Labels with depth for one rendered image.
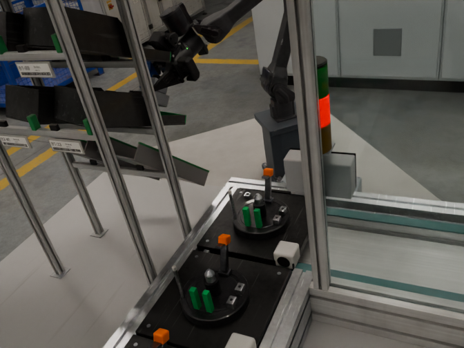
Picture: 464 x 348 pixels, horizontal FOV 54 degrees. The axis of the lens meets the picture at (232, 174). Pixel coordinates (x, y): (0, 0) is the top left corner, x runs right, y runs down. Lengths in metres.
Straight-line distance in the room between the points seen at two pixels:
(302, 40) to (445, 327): 0.58
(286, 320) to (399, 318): 0.21
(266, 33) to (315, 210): 3.57
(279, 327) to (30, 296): 0.69
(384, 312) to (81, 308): 0.71
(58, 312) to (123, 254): 0.22
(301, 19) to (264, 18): 3.62
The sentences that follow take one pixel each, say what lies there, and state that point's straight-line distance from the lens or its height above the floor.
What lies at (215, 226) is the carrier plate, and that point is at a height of 0.97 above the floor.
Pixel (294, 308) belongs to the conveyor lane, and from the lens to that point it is 0.92.
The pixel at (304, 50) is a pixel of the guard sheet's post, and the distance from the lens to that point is 0.68.
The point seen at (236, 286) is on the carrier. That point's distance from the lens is 0.92.
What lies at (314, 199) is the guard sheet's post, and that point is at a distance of 0.81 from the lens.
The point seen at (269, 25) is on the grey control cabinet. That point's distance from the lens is 4.29.
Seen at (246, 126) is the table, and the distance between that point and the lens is 1.81.
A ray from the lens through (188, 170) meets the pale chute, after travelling 1.18.
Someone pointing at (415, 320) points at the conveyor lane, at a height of 0.93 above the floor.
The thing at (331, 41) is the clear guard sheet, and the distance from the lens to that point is 0.68.
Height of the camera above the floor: 1.66
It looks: 32 degrees down
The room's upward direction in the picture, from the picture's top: 11 degrees counter-clockwise
